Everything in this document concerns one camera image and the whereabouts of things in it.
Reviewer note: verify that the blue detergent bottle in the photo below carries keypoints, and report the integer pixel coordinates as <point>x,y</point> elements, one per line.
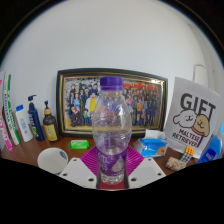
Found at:
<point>211,150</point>

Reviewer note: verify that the clear purple-capped water bottle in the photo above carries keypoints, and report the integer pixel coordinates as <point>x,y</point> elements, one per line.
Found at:
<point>111,133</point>

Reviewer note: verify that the blue tissue pack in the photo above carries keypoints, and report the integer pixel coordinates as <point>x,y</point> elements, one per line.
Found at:
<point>153,146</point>

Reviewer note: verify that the small colourful puzzle cube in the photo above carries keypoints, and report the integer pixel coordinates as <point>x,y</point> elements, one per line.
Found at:
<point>188,154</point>

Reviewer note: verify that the white printed paper gift bag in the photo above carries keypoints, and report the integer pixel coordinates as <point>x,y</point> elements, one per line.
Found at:
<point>191,113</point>

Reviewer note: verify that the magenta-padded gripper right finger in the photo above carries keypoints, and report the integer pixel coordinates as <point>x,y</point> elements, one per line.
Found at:
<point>145,170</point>

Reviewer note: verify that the brown bottle with yellow label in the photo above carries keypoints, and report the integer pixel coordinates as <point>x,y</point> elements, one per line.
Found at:
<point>50,126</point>

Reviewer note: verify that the white bottle with blue cap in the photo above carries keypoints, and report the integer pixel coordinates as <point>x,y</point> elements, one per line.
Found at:
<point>24,125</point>

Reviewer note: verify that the green wrapped packet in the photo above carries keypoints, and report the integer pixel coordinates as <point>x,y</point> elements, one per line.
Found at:
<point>79,144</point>

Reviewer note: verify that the framed group photo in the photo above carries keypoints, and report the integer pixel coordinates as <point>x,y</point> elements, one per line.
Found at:
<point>80,100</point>

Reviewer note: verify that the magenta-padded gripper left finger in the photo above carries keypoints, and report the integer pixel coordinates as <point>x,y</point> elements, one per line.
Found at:
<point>80,170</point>

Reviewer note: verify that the pink shuttlecock tube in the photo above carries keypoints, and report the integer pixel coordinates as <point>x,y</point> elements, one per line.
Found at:
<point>4,130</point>

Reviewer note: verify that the dark blue pump bottle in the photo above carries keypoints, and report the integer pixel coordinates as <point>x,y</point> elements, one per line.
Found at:
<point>35,121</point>

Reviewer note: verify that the blue painted mug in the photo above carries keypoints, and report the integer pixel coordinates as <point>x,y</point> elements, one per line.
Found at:
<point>51,161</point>

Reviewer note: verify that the white green shuttlecock tube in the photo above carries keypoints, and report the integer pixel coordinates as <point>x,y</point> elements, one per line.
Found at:
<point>10,113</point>

